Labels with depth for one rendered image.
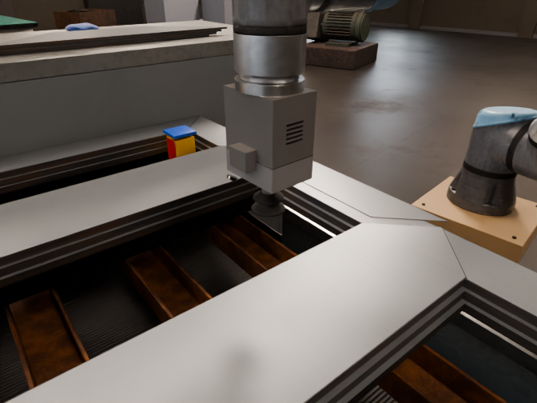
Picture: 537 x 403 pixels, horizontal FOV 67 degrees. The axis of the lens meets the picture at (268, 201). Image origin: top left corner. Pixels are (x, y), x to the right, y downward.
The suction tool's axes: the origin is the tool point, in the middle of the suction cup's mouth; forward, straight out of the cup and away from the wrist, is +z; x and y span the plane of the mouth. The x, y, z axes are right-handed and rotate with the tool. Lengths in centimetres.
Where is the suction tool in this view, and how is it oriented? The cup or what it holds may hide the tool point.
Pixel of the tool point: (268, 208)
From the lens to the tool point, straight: 51.1
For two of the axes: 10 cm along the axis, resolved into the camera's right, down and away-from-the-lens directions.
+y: 6.5, 3.7, -6.6
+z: -0.1, 8.8, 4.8
